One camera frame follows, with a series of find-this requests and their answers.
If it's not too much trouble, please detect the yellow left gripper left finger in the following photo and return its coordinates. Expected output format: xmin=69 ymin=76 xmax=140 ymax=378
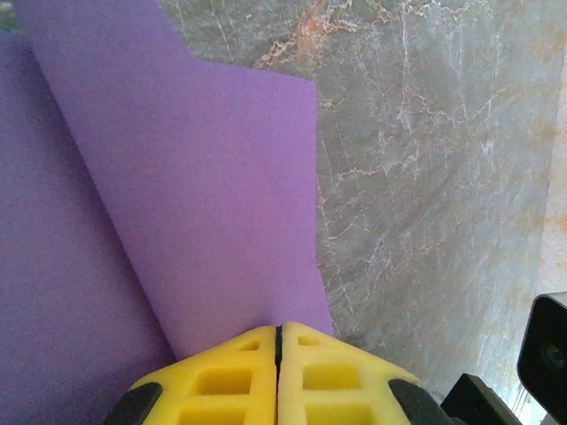
xmin=105 ymin=325 xmax=280 ymax=425

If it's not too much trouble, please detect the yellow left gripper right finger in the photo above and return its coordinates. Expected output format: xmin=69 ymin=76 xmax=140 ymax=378
xmin=281 ymin=321 xmax=449 ymax=425

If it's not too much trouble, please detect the purple cloth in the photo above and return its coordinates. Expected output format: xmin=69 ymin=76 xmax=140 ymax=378
xmin=0 ymin=0 xmax=336 ymax=425

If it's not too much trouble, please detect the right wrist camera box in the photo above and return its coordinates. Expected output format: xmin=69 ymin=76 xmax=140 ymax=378
xmin=517 ymin=290 xmax=567 ymax=420

